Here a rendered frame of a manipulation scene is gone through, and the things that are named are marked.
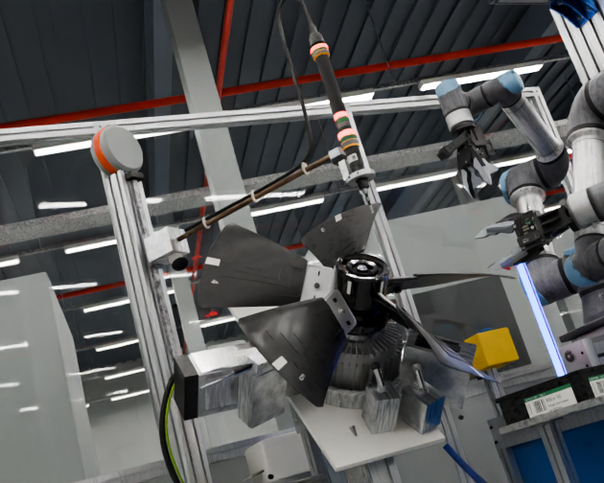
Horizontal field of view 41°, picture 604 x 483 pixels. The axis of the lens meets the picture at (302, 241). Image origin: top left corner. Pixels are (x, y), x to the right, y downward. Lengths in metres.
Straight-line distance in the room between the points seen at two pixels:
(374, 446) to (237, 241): 0.55
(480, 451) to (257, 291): 1.12
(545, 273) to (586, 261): 0.78
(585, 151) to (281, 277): 0.72
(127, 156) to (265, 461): 0.95
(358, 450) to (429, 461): 0.88
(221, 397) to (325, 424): 0.23
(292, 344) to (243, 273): 0.30
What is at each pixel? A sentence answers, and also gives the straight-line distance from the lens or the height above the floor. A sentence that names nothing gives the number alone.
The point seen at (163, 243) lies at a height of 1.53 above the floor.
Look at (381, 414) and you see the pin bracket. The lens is 1.73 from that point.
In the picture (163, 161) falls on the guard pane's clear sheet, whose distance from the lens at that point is 2.62.
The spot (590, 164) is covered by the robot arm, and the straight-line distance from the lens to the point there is 1.88.
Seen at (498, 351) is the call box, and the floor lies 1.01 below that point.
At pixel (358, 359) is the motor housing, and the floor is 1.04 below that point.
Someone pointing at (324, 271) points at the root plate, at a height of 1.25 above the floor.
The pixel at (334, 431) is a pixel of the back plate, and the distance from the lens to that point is 1.76.
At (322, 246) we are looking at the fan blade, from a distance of 2.02.
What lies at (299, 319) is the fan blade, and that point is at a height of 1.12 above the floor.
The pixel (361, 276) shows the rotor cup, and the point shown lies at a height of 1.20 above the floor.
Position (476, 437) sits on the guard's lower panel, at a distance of 2.68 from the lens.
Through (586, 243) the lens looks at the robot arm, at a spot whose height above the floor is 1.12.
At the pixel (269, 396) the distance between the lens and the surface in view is 1.72.
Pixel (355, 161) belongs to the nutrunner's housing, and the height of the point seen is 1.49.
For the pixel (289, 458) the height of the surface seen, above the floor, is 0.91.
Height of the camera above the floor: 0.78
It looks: 17 degrees up
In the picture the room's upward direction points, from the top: 16 degrees counter-clockwise
